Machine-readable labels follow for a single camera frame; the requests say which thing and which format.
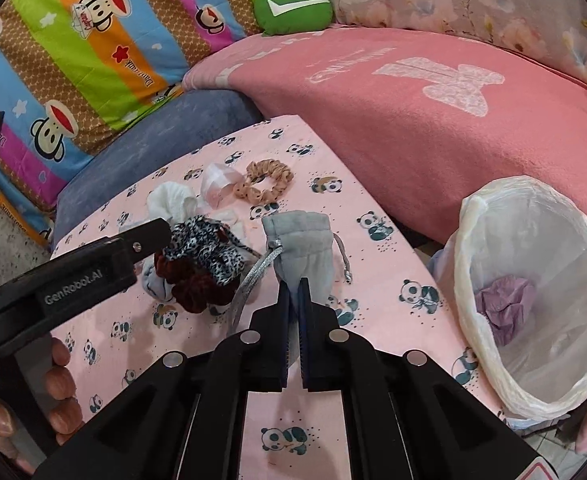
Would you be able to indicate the pink panda print cloth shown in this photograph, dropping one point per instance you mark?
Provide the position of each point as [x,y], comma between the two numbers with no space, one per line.
[373,270]

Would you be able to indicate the person's left hand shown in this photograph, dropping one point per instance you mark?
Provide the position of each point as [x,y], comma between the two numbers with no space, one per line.
[60,385]

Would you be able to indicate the light blue cloth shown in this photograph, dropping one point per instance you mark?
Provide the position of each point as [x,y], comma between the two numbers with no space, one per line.
[153,285]

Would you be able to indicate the colourful monkey print blanket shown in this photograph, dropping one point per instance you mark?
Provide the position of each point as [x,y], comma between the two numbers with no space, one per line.
[73,50]

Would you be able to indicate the white cloth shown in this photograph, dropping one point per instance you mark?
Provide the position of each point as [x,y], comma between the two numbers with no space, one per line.
[168,202]

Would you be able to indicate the leopard print scrunchie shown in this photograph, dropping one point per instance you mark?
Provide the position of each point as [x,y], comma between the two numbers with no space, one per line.
[203,250]

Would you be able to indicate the white tissue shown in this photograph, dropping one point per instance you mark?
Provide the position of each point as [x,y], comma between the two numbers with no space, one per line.
[218,180]

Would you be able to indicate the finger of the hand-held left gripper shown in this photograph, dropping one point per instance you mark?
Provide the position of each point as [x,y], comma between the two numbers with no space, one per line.
[148,237]

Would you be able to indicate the silver ribbon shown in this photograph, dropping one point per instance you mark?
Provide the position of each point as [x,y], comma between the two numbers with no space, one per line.
[258,271]

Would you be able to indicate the bin with white plastic bag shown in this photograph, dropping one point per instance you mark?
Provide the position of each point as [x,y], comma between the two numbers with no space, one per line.
[523,220]

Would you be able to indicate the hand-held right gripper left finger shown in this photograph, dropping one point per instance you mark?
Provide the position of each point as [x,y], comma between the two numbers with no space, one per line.
[285,312]

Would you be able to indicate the pink blanket with bow print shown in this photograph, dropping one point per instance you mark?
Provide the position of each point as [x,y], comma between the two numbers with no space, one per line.
[398,125]

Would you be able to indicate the blue cushion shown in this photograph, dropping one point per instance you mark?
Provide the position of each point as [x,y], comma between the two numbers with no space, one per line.
[138,145]

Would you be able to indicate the green cushion with white tick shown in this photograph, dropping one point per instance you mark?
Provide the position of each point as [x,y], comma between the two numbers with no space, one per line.
[293,15]

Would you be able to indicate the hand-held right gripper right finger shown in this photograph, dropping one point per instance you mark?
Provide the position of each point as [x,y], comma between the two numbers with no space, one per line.
[304,312]

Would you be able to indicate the dark red scrunchie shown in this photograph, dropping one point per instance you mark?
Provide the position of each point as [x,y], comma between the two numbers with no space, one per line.
[193,295]

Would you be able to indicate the crumpled purple paper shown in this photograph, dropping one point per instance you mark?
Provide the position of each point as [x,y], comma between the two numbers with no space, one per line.
[506,305]

